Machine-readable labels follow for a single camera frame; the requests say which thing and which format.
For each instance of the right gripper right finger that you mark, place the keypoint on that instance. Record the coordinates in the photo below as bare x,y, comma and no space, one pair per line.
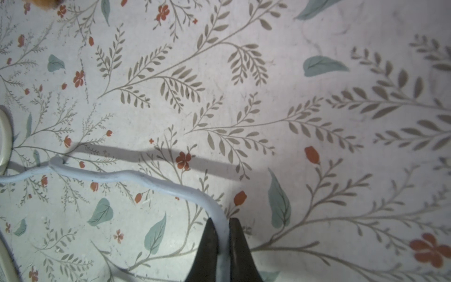
242,266

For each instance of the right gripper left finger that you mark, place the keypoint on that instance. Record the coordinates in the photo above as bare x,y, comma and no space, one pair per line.
204,266

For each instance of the blue power strip with cord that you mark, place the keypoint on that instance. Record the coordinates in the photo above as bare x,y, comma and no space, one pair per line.
221,223

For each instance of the brown teddy bear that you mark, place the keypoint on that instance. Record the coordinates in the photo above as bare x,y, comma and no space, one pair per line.
45,4

